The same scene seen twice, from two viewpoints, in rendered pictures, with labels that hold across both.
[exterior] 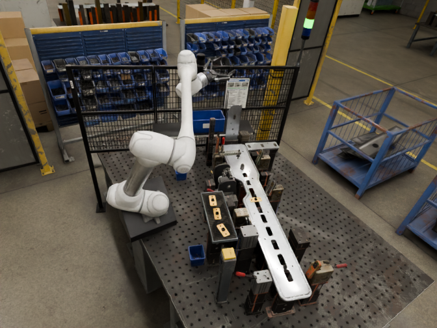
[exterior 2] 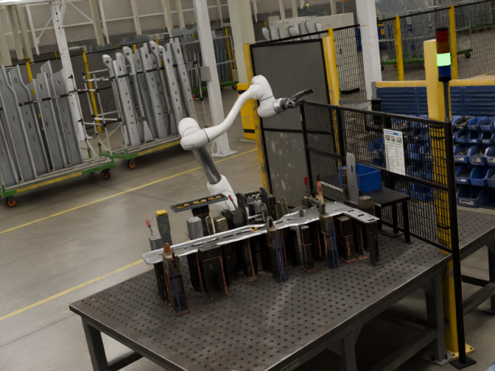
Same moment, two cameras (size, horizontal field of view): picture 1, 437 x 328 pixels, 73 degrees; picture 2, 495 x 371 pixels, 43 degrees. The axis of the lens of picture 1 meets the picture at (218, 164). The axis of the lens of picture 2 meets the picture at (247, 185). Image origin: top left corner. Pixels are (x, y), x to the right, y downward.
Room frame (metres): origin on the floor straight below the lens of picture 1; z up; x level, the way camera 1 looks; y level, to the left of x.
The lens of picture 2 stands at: (1.29, -4.02, 2.28)
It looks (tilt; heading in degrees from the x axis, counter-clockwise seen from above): 15 degrees down; 87
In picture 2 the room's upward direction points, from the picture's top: 9 degrees counter-clockwise
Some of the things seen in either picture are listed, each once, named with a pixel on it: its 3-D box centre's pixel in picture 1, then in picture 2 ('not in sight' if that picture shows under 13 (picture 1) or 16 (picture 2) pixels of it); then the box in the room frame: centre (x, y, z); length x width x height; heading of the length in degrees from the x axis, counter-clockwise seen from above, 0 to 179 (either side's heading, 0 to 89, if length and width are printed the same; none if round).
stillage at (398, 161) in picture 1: (376, 139); not in sight; (3.35, -2.00, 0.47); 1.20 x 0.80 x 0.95; 125
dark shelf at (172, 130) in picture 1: (203, 129); (359, 188); (2.28, 0.16, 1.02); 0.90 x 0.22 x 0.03; 107
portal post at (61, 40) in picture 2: not in sight; (73, 71); (-1.56, 11.16, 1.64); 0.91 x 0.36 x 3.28; 126
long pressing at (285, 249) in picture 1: (257, 202); (250, 230); (1.46, -0.30, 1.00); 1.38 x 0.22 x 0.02; 17
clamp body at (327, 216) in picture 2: (261, 173); (328, 240); (1.93, -0.36, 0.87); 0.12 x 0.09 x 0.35; 107
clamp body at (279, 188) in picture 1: (272, 203); (276, 253); (1.58, -0.43, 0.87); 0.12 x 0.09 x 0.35; 107
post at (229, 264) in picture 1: (224, 278); (167, 246); (0.91, -0.10, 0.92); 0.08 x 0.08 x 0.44; 17
